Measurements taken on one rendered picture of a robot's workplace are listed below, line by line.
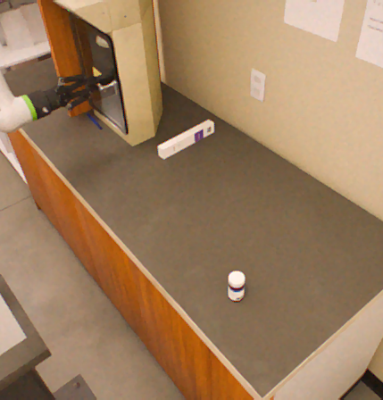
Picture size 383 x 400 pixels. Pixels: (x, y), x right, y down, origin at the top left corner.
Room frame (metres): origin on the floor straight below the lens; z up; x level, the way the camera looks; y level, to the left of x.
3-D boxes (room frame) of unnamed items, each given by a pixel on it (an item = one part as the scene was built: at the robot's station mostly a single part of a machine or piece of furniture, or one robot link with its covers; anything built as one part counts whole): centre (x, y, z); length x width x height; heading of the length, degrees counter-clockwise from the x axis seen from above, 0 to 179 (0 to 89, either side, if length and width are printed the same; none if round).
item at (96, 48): (1.54, 0.34, 1.19); 0.30 x 0.01 x 0.40; 36
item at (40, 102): (1.33, 0.53, 1.20); 0.12 x 0.06 x 0.09; 36
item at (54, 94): (1.38, 0.47, 1.20); 0.09 x 0.07 x 0.08; 126
